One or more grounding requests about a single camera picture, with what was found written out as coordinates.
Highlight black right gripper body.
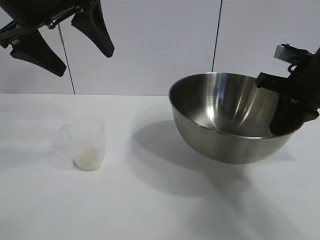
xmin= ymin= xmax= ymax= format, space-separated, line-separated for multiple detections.
xmin=256 ymin=46 xmax=320 ymax=123

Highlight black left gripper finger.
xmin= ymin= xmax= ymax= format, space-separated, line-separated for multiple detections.
xmin=71 ymin=0 xmax=115 ymax=59
xmin=9 ymin=29 xmax=67 ymax=77

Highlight clear plastic measuring cup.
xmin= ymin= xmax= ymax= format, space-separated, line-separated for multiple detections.
xmin=51 ymin=118 xmax=106 ymax=173

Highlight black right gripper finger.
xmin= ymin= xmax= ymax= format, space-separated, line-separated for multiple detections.
xmin=287 ymin=103 xmax=305 ymax=135
xmin=268 ymin=96 xmax=295 ymax=137

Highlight stainless steel mixing bowl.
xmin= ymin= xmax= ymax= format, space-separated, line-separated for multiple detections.
xmin=168 ymin=72 xmax=305 ymax=165

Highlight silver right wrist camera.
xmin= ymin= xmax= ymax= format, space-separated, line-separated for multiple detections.
xmin=274 ymin=43 xmax=310 ymax=63

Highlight white rice grains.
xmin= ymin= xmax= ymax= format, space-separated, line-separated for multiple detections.
xmin=74 ymin=147 xmax=103 ymax=172

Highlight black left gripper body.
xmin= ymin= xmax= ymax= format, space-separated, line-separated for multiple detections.
xmin=0 ymin=0 xmax=100 ymax=49

